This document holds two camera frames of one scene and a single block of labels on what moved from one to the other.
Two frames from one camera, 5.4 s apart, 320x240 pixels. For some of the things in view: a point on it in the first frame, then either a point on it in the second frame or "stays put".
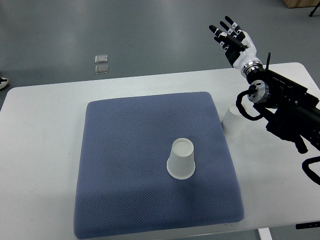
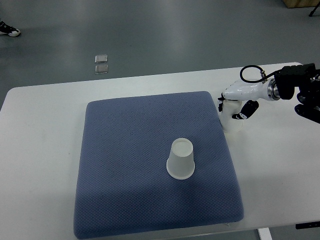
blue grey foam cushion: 124,187 stays put
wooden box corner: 293,4 stays put
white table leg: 265,234 stays put
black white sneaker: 4,81 → 5,29
